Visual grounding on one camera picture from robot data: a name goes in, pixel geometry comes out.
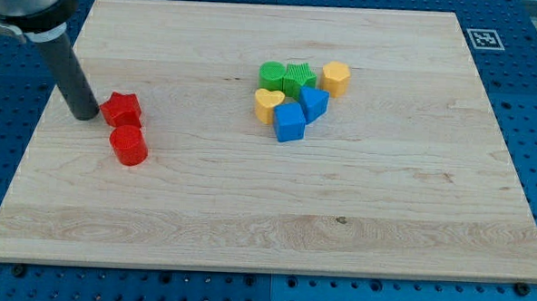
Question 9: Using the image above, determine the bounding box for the yellow heart block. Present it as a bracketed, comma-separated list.
[254, 88, 286, 124]

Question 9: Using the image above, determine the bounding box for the green star block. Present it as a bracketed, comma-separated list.
[282, 63, 317, 100]

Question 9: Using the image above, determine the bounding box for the red star block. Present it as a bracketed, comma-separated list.
[100, 92, 142, 128]

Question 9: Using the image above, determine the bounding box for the wooden board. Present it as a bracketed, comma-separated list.
[0, 0, 537, 283]

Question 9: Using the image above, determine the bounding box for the blue cube block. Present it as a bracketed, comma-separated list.
[273, 102, 306, 142]

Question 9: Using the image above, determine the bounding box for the blue triangle block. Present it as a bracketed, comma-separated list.
[298, 86, 330, 124]

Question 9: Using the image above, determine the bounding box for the green cylinder block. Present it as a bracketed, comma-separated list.
[258, 61, 287, 91]

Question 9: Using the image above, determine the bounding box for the yellow hexagon block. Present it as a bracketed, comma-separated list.
[320, 61, 351, 98]

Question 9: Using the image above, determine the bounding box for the red cylinder block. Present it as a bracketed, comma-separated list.
[109, 125, 149, 166]

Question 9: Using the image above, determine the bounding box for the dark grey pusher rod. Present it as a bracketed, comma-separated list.
[35, 33, 100, 121]

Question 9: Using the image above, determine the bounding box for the white fiducial marker tag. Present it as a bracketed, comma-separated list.
[466, 28, 504, 51]

